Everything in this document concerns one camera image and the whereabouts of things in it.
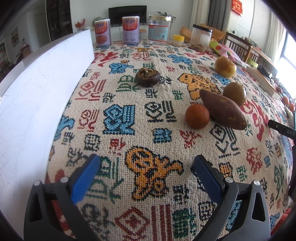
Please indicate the black television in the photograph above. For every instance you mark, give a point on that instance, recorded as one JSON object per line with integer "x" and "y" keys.
{"x": 117, "y": 13}

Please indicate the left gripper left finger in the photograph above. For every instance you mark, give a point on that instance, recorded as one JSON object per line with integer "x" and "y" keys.
{"x": 40, "y": 222}

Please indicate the far dark mangosteen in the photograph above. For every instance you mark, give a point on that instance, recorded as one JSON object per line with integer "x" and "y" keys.
{"x": 147, "y": 77}

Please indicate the brown kiwi fruit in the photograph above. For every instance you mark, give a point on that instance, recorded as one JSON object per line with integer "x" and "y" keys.
{"x": 235, "y": 92}

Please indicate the right red white can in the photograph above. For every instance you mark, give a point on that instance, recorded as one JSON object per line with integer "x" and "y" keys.
{"x": 130, "y": 29}

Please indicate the far brown sweet potato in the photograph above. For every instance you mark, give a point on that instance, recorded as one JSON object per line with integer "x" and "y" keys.
{"x": 225, "y": 111}

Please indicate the small yellow lid jar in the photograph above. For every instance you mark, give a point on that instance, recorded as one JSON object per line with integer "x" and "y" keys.
{"x": 178, "y": 40}

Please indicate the orange cover book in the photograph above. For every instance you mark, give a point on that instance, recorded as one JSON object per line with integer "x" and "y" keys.
{"x": 263, "y": 82}

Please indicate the small dark orange fruit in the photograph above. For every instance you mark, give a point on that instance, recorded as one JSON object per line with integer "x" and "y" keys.
{"x": 197, "y": 116}

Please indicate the white cardboard box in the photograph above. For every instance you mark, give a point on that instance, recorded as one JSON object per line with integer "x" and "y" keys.
{"x": 33, "y": 98}

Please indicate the left red white can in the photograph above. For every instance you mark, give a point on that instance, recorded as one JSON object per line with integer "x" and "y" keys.
{"x": 102, "y": 32}

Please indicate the clear jar black lid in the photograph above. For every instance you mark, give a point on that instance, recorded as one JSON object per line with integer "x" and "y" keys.
{"x": 198, "y": 37}

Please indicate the red white can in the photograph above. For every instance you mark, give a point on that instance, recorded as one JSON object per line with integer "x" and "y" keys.
{"x": 130, "y": 29}
{"x": 102, "y": 32}

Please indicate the orange cushion chair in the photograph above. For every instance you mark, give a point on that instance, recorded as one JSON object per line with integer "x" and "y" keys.
{"x": 216, "y": 35}

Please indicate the green potted plant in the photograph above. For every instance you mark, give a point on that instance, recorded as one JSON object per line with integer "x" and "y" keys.
{"x": 173, "y": 18}

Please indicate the yellow brown pear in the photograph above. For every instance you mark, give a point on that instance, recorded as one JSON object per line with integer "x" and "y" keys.
{"x": 225, "y": 67}

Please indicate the glass jar gold lid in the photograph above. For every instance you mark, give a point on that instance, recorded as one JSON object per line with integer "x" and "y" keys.
{"x": 159, "y": 29}

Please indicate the pile of walnuts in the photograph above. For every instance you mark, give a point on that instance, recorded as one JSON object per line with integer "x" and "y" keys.
{"x": 199, "y": 48}

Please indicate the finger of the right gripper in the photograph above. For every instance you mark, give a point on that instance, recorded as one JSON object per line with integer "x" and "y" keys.
{"x": 282, "y": 129}

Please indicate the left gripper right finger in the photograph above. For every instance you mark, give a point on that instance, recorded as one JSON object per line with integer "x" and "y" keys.
{"x": 252, "y": 220}

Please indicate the wooden chair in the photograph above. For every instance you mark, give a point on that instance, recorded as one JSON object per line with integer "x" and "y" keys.
{"x": 251, "y": 55}

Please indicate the patterned woven tablecloth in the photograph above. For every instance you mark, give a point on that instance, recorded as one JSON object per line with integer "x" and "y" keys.
{"x": 146, "y": 188}

